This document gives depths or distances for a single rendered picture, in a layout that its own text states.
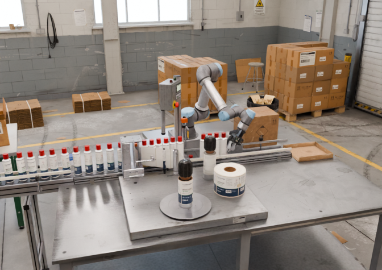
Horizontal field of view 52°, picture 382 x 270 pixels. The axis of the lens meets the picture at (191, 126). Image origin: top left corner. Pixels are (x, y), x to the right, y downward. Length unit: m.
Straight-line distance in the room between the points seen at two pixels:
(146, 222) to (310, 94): 4.84
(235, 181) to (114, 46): 5.98
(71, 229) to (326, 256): 1.86
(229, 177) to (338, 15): 6.05
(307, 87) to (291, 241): 3.71
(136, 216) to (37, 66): 5.99
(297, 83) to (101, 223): 4.67
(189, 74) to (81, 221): 4.16
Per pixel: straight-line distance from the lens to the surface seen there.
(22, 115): 6.56
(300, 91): 6.52
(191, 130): 3.26
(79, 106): 7.12
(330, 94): 6.99
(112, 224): 2.36
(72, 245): 2.25
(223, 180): 2.44
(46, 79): 8.07
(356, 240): 3.88
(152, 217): 2.30
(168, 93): 2.73
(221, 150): 2.96
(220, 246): 3.17
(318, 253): 3.25
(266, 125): 3.28
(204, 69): 3.01
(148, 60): 8.34
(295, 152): 3.32
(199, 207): 2.36
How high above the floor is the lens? 2.13
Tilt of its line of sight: 20 degrees down
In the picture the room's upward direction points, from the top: straight up
